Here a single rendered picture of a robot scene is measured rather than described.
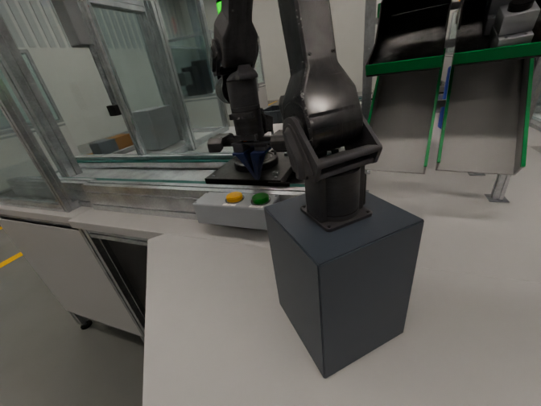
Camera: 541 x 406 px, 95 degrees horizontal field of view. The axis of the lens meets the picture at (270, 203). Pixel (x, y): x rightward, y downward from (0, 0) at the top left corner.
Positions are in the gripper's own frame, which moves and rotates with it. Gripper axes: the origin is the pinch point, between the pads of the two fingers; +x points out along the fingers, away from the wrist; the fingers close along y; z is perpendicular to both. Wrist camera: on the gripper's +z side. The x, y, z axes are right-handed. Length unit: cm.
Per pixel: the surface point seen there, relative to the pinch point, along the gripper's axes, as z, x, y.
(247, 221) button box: -3.4, 12.9, 2.9
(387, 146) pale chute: 16.1, 1.6, -26.9
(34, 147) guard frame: 2, -6, 81
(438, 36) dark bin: 23.1, -19.0, -35.1
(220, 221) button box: -3.4, 13.4, 10.3
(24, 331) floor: -13, 104, 172
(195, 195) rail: 3.6, 10.3, 22.1
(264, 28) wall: 1078, -172, 397
